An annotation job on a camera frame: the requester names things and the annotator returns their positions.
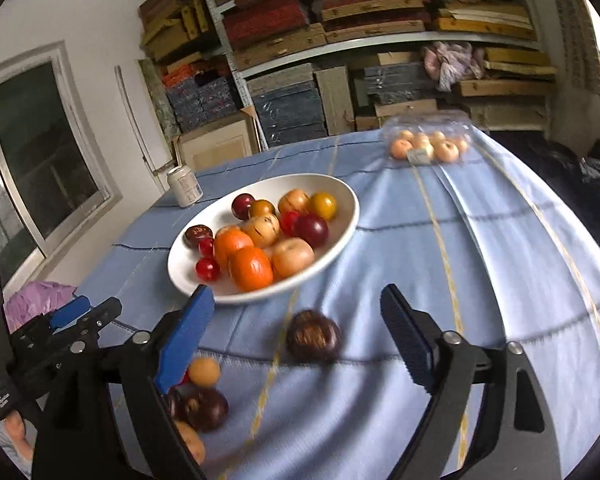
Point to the orange-yellow tomato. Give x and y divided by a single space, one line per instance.
262 208

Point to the white drink can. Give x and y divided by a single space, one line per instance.
185 187

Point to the beige patterned curtain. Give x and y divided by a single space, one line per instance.
575 25

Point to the white wall conduit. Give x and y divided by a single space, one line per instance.
130 110

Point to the person's left forearm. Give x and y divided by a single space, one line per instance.
1 447

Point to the person's left hand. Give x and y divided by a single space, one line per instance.
16 427

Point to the white framed window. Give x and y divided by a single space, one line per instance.
40 150

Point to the dark jacket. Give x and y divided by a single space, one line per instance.
580 185

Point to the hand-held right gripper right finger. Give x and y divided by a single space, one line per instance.
405 335

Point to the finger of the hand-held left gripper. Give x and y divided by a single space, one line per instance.
70 310
97 317

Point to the small orange mandarin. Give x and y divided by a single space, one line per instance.
230 240

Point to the white oval plate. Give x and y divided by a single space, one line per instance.
342 210

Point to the purple plastic bag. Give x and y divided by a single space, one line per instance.
30 300

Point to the green patterned panel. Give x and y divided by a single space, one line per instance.
157 95

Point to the small yellow tomato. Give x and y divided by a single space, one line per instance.
203 371

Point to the large orange mandarin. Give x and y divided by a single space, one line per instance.
250 268

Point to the clear plastic clamshell box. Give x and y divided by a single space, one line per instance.
430 147

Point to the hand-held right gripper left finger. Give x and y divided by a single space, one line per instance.
187 340

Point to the cardboard box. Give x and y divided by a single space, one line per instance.
215 145

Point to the shelf of stacked boxes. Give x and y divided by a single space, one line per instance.
280 45

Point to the dark red plum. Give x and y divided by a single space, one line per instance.
311 230

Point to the pink cloth bundle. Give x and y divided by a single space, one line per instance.
450 62

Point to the white metal shelf rack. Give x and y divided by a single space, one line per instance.
380 40

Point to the blue checked tablecloth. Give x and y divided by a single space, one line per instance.
480 285

